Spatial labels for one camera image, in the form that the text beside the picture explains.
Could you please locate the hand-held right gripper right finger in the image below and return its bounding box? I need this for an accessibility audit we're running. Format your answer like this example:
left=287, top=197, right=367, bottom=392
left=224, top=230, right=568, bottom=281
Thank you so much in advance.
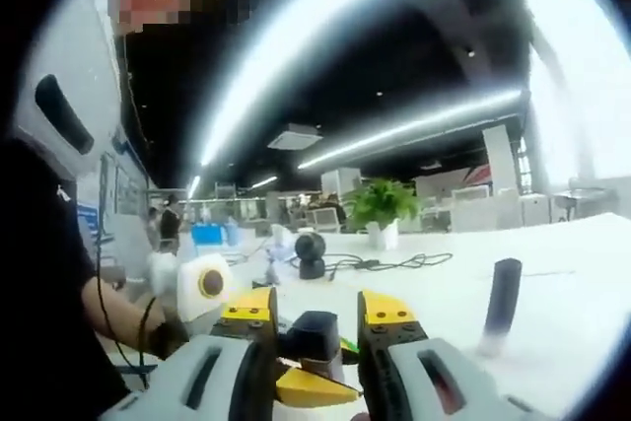
left=357, top=290, right=558, bottom=421

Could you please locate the white table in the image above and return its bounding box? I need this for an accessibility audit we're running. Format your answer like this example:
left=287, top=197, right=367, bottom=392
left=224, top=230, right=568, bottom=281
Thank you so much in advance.
left=112, top=211, right=631, bottom=421

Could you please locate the dark thin cable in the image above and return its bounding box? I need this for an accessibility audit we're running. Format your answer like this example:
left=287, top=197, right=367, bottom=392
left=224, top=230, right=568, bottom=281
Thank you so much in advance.
left=224, top=248, right=270, bottom=265

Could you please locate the black cosmetic bottle cap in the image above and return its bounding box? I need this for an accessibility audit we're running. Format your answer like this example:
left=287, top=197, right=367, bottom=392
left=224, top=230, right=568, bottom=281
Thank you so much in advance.
left=285, top=311, right=343, bottom=361

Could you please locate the thin black device cable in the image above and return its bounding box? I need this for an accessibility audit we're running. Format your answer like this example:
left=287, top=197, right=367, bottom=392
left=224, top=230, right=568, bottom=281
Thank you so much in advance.
left=93, top=243, right=154, bottom=390

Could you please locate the person's left hand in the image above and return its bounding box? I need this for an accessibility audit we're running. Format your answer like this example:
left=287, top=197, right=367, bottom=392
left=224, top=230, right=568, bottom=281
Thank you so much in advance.
left=146, top=316, right=192, bottom=362

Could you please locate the white worn chest device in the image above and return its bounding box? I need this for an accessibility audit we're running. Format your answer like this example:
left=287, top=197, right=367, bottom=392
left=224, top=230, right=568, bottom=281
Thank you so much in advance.
left=14, top=0, right=125, bottom=180

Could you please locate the blue box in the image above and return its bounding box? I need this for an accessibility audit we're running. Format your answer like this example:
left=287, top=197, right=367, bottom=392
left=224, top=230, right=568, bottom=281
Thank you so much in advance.
left=190, top=222, right=230, bottom=247

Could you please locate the ceiling air vent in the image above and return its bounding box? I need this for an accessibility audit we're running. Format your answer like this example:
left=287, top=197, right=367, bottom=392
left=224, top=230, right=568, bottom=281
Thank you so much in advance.
left=267, top=123, right=324, bottom=152

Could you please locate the black power cable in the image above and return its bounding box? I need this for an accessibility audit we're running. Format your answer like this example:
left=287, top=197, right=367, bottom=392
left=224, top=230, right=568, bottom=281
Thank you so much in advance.
left=322, top=251, right=455, bottom=275

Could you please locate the long ceiling light strip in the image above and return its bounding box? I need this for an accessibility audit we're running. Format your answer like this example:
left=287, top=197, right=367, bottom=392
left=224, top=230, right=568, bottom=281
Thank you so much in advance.
left=298, top=89, right=525, bottom=171
left=199, top=0, right=445, bottom=169

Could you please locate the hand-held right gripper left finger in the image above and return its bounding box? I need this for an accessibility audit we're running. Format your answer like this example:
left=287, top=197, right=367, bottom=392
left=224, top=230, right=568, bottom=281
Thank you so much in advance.
left=98, top=285, right=280, bottom=421

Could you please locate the tall dark cosmetic bottle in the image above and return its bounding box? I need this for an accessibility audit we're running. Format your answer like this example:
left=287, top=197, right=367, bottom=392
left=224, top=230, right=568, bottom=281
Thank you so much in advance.
left=475, top=257, right=524, bottom=360

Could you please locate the black round webcam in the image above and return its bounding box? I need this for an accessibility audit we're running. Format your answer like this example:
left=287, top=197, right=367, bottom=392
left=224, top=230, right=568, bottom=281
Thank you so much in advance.
left=294, top=232, right=328, bottom=281

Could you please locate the white plastic bag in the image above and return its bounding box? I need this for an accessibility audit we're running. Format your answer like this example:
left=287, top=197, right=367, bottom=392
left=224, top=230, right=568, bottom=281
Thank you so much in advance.
left=268, top=223, right=300, bottom=264

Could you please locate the green plant in white pot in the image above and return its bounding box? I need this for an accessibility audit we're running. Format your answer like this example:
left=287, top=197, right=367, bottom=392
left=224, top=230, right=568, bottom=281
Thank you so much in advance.
left=344, top=177, right=423, bottom=251

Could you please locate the red white banner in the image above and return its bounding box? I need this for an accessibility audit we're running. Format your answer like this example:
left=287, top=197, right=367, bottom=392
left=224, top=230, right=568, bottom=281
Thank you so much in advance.
left=443, top=164, right=495, bottom=191

